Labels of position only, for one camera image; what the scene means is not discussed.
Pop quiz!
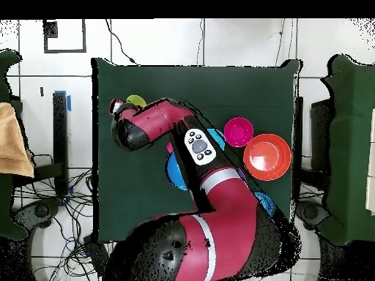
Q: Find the large blue bowl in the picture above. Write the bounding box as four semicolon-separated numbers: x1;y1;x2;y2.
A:
166;151;189;192

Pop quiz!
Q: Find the black metal frame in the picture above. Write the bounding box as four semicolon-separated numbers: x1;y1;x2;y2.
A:
11;91;70;196
292;95;305;201

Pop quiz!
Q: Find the dark grey floor box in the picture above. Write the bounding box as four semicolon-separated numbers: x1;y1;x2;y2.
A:
83;233;110;276

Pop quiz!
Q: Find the orange bowl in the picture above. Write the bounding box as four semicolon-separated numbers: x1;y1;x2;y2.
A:
242;133;293;181

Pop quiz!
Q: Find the black floor cable with plug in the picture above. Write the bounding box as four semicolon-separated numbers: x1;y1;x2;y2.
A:
104;18;139;66

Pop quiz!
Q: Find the thin black floor cable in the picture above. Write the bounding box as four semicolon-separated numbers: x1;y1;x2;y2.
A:
195;18;206;66
274;18;286;67

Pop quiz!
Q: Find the black square floor frame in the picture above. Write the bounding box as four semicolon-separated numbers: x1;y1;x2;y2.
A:
42;18;88;54

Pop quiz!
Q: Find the yellow cup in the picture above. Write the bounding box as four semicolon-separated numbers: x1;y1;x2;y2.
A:
125;94;148;109

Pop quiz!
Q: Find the black equipment box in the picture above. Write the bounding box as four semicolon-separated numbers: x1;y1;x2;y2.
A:
310;98;335;173

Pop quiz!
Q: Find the dark green table cloth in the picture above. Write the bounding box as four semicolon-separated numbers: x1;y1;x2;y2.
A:
92;57;302;244

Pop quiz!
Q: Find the pink bowl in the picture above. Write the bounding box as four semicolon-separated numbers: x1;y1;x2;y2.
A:
223;116;255;149

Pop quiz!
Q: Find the green-covered side table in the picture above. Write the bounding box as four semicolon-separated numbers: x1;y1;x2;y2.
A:
0;49;29;241
317;53;375;247

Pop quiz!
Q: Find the tangle of floor cables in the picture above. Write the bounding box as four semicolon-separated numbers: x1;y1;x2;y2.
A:
12;168;102;281

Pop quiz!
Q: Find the small cyan bowl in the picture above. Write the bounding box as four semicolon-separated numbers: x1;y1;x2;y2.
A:
206;127;227;152

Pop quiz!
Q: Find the translucent blue bowl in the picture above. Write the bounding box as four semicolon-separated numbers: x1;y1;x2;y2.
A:
253;192;275;218

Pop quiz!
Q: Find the blue tape strip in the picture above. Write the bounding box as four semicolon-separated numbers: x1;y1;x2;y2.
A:
53;89;73;113

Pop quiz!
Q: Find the white sheet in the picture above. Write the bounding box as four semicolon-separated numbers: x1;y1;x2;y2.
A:
365;108;375;217

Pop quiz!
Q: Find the grey round floor base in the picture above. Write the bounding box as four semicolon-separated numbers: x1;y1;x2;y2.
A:
12;198;62;232
295;200;330;231

